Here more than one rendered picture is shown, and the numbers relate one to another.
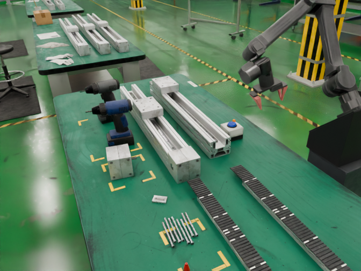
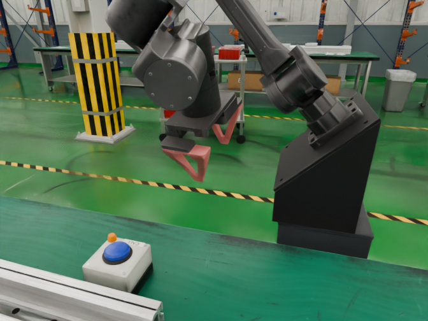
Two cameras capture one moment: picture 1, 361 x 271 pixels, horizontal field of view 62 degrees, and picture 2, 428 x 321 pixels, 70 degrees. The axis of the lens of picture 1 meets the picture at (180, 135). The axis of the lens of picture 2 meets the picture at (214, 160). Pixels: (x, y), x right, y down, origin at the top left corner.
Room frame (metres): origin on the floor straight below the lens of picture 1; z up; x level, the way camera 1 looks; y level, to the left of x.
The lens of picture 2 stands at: (0.87, -0.04, 1.18)
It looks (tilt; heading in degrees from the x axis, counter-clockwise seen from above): 24 degrees down; 309
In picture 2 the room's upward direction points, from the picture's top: straight up
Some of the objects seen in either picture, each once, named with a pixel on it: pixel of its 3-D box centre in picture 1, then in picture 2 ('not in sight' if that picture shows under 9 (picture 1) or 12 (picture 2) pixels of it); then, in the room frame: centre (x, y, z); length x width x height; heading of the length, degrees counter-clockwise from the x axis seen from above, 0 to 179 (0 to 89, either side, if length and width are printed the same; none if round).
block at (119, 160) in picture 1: (122, 161); not in sight; (1.00, 0.24, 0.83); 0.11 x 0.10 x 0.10; 105
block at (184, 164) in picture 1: (186, 163); not in sight; (0.96, -0.02, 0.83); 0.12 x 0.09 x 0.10; 112
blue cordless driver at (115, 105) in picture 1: (111, 124); not in sight; (1.20, 0.31, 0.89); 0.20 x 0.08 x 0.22; 106
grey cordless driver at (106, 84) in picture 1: (102, 101); not in sight; (1.45, 0.40, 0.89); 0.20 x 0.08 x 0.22; 118
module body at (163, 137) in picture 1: (148, 118); not in sight; (1.37, 0.16, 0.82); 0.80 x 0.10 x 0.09; 22
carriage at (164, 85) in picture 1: (165, 86); not in sight; (1.67, 0.08, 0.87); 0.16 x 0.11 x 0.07; 22
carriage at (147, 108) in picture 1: (147, 109); not in sight; (1.37, 0.16, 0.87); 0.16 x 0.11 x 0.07; 22
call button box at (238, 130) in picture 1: (230, 131); (116, 271); (1.23, -0.24, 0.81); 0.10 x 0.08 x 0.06; 112
